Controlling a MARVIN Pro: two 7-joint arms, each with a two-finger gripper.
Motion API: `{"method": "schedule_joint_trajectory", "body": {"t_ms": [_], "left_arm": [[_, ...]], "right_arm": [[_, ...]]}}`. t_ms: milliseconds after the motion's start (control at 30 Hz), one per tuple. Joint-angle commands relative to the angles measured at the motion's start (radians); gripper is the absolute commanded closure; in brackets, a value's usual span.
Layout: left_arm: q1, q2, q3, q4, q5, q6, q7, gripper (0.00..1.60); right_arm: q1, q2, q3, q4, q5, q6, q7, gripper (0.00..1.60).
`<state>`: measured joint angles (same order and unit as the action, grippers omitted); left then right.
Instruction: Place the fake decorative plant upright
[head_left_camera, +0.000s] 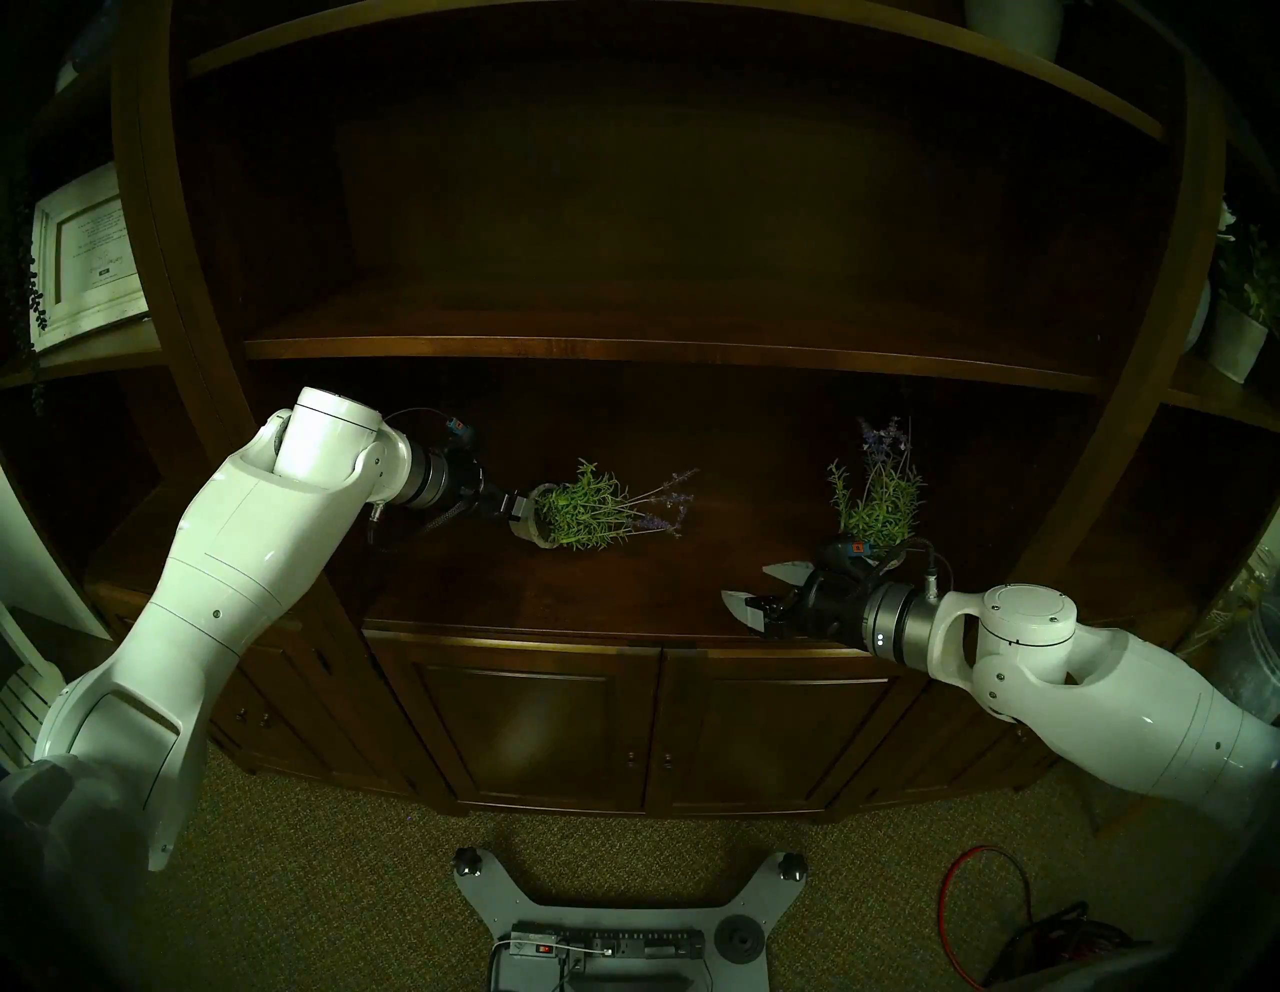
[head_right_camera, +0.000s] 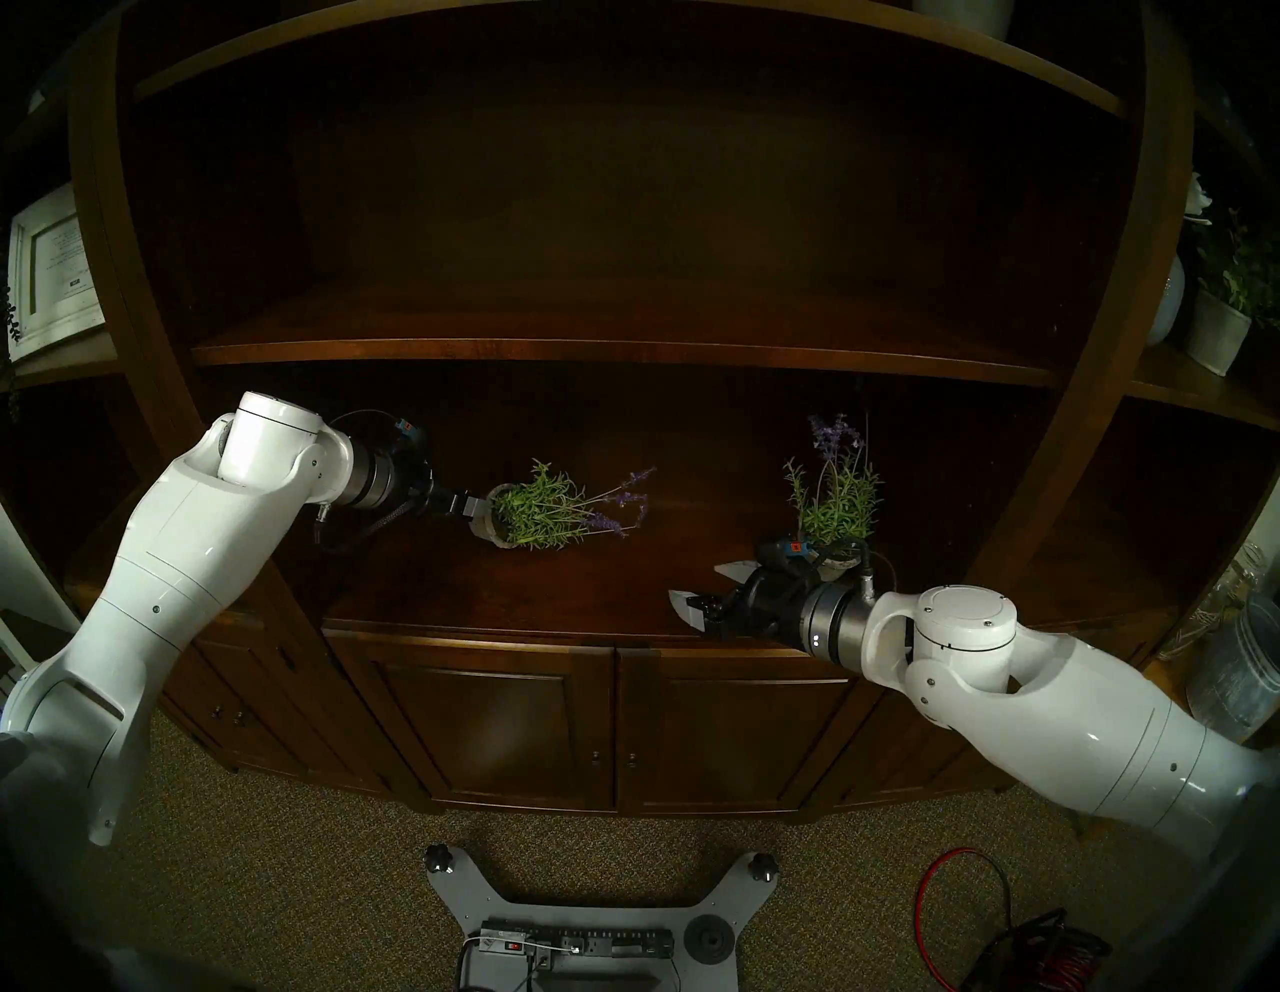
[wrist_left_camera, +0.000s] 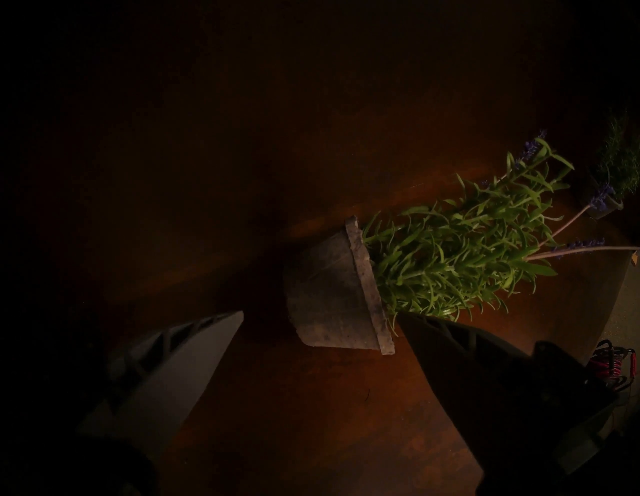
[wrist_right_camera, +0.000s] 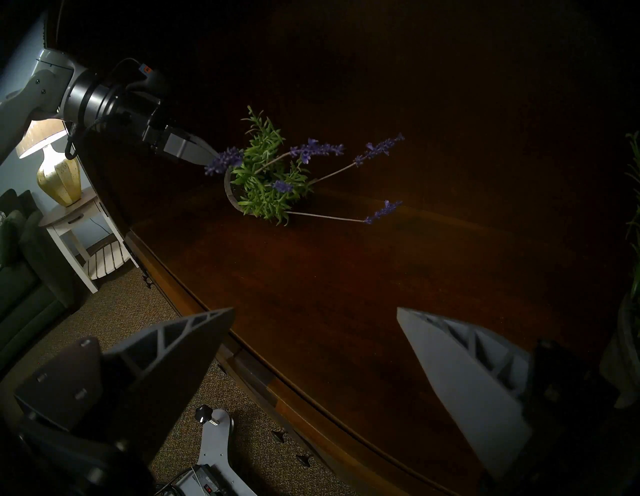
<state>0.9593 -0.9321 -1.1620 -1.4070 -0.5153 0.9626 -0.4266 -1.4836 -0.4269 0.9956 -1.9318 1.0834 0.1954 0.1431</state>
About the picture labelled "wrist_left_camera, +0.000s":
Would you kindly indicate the left gripper gray left finger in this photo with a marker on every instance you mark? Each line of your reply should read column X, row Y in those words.
column 165, row 380

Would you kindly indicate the left gripper gray right finger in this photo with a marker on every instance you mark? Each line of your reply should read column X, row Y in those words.
column 500, row 395

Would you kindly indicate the fake lavender plant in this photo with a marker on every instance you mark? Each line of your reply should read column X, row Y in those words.
column 622, row 165
column 335, row 295

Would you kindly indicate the dark wooden bookshelf cabinet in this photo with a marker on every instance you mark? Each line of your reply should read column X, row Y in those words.
column 200, row 200

